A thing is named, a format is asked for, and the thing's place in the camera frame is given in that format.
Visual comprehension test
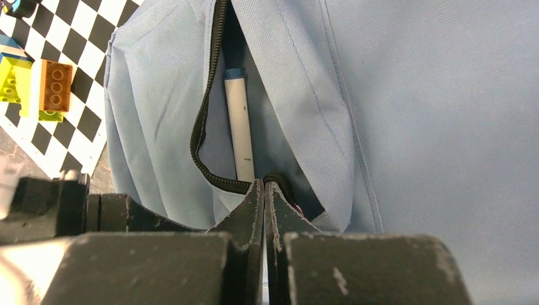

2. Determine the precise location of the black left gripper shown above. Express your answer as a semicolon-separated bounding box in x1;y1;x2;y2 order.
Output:
1;170;199;246

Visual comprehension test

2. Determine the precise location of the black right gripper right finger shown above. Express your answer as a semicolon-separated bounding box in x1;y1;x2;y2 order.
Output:
264;182;471;304

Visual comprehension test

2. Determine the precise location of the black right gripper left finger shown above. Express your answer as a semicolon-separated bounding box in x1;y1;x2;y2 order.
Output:
43;180;264;304

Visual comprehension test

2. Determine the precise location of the blue student backpack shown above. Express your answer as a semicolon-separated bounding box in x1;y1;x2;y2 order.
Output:
104;1;538;304

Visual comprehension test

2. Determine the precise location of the blue white marker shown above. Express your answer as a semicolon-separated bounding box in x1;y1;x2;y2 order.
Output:
224;68;255;182

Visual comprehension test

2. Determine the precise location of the orange yellow toy block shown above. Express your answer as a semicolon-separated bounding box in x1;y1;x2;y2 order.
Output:
38;59;73;122

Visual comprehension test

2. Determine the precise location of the green toy block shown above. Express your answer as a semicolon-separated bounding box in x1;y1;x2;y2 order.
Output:
1;57;32;118

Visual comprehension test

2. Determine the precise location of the black white chessboard mat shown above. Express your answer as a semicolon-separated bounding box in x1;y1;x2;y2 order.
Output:
1;0;140;178

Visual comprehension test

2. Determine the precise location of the blue white toy block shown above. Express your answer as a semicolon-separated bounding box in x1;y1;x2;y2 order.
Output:
1;34;26;57

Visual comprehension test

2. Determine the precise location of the blue owl toy figure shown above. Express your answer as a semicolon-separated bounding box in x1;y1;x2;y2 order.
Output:
1;0;40;19

